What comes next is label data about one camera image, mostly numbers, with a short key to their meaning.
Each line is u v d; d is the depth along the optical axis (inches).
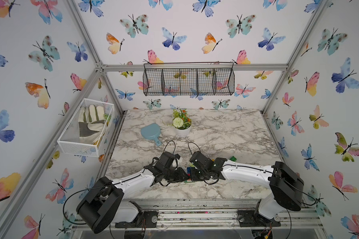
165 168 26.9
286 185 18.4
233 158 36.8
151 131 43.8
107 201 16.4
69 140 22.9
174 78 38.7
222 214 30.2
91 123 29.9
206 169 25.0
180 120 36.2
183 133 40.2
